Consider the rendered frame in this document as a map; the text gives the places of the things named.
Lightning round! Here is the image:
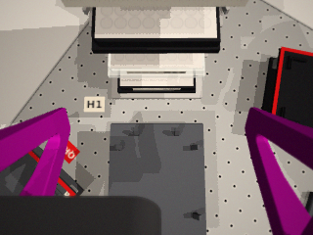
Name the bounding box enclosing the grey shelf rack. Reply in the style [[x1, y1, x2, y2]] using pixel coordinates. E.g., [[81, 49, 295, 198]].
[[82, 7, 230, 99]]

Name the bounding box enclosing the white well plate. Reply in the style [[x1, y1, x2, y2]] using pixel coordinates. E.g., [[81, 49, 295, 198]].
[[108, 54, 205, 78]]

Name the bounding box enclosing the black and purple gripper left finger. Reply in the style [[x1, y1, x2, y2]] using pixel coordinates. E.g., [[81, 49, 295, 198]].
[[0, 108, 70, 196]]

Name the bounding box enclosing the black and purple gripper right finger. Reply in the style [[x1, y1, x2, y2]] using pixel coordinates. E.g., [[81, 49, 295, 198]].
[[245, 108, 313, 235]]

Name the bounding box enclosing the beige multi-well plate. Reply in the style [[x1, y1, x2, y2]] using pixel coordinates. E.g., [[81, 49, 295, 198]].
[[91, 7, 221, 54]]

